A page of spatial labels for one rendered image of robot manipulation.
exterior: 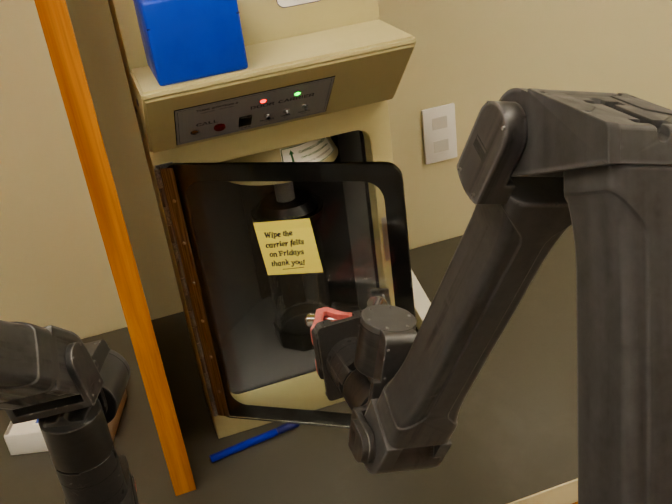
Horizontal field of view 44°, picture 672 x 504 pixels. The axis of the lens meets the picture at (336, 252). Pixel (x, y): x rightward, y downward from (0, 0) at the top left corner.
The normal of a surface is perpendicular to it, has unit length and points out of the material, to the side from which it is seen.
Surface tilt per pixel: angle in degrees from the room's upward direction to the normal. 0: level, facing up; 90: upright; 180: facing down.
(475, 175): 76
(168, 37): 90
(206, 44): 90
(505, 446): 0
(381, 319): 15
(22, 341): 71
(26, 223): 90
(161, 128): 135
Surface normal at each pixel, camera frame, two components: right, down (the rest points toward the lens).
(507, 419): -0.12, -0.88
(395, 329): 0.12, -0.91
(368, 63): 0.31, 0.91
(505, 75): 0.32, 0.41
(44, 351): 0.95, -0.29
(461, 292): -0.93, 0.06
